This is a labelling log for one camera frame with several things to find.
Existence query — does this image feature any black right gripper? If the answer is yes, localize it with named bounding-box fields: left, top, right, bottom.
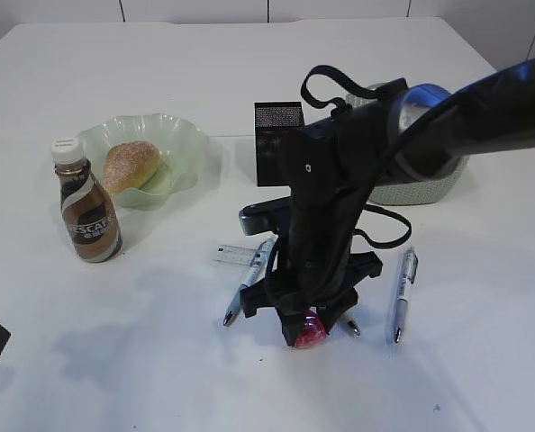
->
left=240, top=237, right=383, bottom=347

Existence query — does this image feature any pink pencil sharpener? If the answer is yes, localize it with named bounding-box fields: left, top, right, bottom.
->
left=294, top=310, right=327, bottom=349

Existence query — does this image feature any transparent plastic ruler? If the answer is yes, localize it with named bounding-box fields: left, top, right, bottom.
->
left=213, top=245, right=256, bottom=266

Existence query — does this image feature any sugared bread roll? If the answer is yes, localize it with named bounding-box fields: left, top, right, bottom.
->
left=103, top=140, right=162, bottom=196

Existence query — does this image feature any brown Nescafe coffee bottle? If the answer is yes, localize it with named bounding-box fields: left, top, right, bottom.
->
left=50, top=138, right=122, bottom=263

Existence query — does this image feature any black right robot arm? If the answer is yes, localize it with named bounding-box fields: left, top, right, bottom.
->
left=240, top=58, right=535, bottom=347

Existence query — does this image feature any beige pen middle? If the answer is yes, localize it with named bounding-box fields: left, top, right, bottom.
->
left=344, top=318, right=360, bottom=337

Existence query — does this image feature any blue grey pen left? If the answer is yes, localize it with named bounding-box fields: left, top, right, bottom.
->
left=222, top=238, right=276, bottom=327

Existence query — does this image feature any grey pen right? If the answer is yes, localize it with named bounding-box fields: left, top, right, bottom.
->
left=393, top=247, right=419, bottom=344

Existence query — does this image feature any green plastic basket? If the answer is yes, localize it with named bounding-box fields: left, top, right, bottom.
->
left=369, top=84, right=469, bottom=206

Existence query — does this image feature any black mesh pen holder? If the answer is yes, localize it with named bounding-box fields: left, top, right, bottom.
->
left=254, top=102, right=304, bottom=187

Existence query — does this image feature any green wavy glass plate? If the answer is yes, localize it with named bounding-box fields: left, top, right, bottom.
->
left=77, top=113, right=210, bottom=210

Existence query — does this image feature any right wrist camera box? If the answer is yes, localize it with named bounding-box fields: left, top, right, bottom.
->
left=239, top=197, right=291, bottom=237

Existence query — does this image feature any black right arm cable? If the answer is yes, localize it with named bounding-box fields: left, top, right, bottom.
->
left=301, top=65, right=413, bottom=249

